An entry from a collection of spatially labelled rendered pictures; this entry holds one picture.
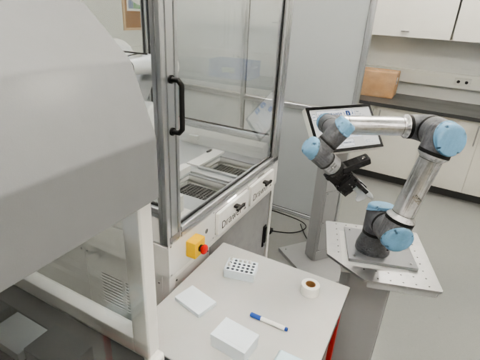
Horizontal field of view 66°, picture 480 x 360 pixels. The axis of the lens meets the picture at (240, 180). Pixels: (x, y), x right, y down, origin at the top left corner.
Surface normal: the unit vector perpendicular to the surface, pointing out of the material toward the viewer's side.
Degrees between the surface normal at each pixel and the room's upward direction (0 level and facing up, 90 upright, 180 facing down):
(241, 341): 0
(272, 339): 0
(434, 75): 90
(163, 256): 90
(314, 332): 0
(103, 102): 69
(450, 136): 80
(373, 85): 89
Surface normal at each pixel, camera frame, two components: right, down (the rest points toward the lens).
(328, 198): 0.41, 0.40
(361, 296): -0.18, 0.40
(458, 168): -0.51, 0.33
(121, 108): 0.84, -0.10
